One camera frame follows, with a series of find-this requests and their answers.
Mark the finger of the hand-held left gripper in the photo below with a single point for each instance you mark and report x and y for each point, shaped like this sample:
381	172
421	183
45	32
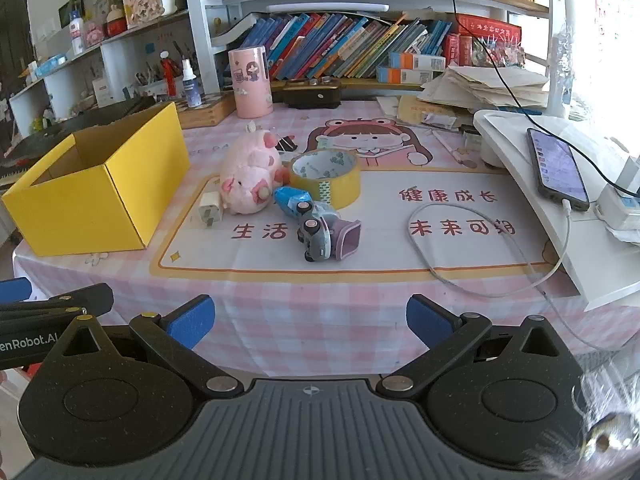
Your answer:
75	297
14	290

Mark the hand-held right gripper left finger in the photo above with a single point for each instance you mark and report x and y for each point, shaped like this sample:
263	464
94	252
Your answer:
192	317

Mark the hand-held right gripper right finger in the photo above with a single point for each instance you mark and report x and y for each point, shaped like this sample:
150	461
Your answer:
426	315

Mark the yellow cardboard box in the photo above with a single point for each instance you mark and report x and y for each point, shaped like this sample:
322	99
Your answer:
90	210

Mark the white charger plug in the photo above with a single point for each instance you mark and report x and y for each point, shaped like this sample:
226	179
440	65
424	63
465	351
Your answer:
210	210

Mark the grey purple toy truck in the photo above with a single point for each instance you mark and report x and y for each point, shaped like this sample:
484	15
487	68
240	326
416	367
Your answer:
320	240

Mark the yellow tape roll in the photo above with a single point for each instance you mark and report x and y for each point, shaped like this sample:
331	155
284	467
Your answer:
345	187

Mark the blue toy car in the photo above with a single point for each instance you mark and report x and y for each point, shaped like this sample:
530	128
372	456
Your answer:
287	199

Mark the pink pig plush toy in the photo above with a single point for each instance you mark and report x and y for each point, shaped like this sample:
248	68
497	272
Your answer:
250	165

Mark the pink checked desktop mat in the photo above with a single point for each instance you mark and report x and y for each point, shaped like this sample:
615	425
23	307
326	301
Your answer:
300	310

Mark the white pen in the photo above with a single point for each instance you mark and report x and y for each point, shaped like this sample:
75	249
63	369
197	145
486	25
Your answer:
446	144

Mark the white plastic stand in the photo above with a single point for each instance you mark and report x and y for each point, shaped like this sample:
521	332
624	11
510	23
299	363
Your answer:
510	145

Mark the black smartphone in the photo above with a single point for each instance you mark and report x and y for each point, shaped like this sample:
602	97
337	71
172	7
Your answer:
557	170

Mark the small black white item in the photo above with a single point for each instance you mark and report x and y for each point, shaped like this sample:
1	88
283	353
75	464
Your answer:
286	144

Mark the white fluffy item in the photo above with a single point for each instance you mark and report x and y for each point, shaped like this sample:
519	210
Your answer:
600	410

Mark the wooden chess box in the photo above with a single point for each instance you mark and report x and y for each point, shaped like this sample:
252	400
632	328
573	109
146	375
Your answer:
205	115

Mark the orange printed booklet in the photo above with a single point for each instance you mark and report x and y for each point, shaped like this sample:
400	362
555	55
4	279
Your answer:
425	110

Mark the white box red label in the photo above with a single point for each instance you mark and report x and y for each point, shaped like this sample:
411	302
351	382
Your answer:
102	92

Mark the white power device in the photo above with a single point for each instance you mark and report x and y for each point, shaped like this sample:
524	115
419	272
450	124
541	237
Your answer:
620	205

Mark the white blue spray bottle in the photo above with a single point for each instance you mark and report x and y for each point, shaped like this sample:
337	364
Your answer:
191	91

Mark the blue tissue pack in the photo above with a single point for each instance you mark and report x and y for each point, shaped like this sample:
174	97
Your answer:
50	66

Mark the pink cartoon canister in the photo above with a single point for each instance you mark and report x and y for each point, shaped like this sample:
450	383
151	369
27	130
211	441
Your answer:
250	90

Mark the stack of papers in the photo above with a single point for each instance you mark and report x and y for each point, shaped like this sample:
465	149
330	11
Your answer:
490	85

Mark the blue orange white carton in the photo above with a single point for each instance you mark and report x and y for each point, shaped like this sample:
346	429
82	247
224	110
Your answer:
402	75
415	61

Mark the brown pencil sharpener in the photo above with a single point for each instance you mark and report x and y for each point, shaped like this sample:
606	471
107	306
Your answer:
310	97

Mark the white shelf unit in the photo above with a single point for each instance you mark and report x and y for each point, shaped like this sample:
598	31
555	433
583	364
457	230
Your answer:
125	50

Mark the pink box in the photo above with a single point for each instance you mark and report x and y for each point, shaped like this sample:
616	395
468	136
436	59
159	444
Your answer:
94	35

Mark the white bottle blue cap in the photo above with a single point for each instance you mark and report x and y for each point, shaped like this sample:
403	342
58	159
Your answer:
77	32

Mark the colourful card packs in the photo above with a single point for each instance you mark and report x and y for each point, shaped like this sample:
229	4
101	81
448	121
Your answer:
500	52

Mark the red jar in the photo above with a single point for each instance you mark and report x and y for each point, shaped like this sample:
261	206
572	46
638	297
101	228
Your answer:
115	22

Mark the row of children's books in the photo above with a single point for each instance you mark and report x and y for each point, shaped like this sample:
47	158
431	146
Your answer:
340	45

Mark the red gift box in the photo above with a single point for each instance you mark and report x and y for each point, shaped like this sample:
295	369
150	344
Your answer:
487	27

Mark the white wooden bookshelf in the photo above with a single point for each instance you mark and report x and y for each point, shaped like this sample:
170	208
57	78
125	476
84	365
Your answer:
200	20

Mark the white light bar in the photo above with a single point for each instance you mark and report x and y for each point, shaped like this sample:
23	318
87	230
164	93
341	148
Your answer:
325	7

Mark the white lamp post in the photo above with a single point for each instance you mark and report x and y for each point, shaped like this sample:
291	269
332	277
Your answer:
561	60

